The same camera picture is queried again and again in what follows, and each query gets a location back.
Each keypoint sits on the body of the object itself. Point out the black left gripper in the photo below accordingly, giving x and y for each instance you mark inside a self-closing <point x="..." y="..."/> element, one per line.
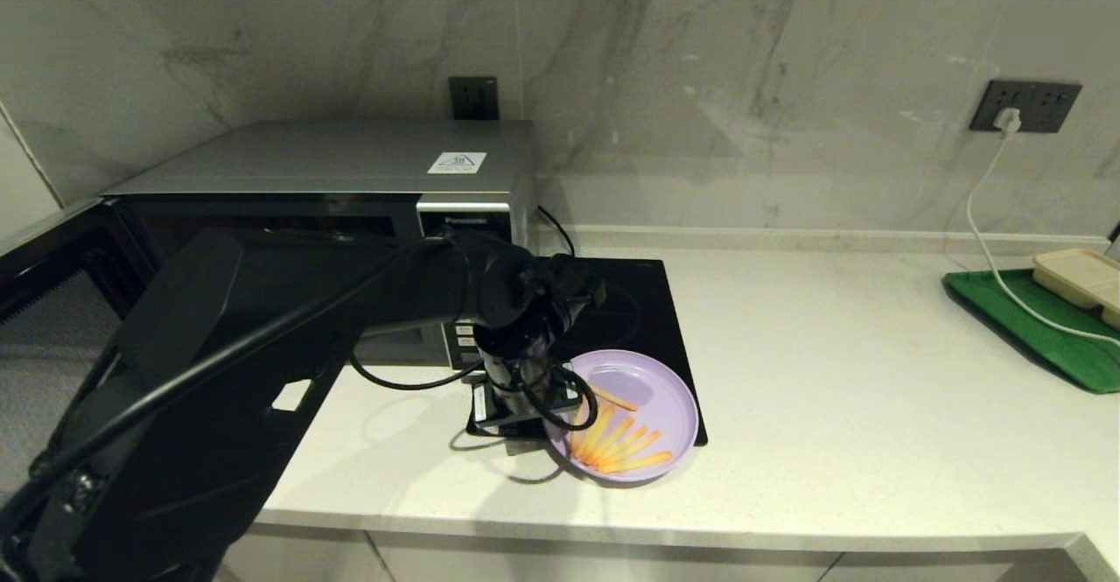
<point x="516" y="389"/>

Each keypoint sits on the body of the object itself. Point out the purple plate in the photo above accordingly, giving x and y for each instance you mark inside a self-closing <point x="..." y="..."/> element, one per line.
<point x="656" y="389"/>

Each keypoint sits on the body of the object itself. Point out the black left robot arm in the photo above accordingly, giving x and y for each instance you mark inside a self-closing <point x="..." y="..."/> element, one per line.
<point x="175" y="389"/>

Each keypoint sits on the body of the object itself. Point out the orange carrot sticks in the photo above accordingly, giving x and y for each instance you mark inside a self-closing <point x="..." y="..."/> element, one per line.
<point x="577" y="444"/>
<point x="606" y="420"/>

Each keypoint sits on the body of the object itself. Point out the long crosswise french fry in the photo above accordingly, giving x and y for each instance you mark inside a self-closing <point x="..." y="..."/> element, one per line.
<point x="621" y="403"/>

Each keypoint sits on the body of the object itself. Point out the black induction cooktop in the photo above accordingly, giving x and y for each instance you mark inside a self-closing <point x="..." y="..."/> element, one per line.
<point x="647" y="302"/>

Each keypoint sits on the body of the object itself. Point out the beige base cabinet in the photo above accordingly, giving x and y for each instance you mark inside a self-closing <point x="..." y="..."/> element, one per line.
<point x="612" y="569"/>

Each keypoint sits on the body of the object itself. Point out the green plastic tray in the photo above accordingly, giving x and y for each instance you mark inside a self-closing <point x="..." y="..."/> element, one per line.
<point x="1050" y="337"/>

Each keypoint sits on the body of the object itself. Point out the white power plug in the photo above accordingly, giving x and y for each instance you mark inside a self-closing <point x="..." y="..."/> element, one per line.
<point x="1008" y="120"/>

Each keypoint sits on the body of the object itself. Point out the beige lunch container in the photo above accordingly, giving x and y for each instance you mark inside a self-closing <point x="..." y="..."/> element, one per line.
<point x="1076" y="276"/>

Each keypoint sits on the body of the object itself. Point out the small black wall outlet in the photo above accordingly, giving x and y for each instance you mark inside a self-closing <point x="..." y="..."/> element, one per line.
<point x="474" y="98"/>

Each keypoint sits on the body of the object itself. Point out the wide black wall outlet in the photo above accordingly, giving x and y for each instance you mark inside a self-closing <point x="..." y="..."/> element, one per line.
<point x="1046" y="107"/>

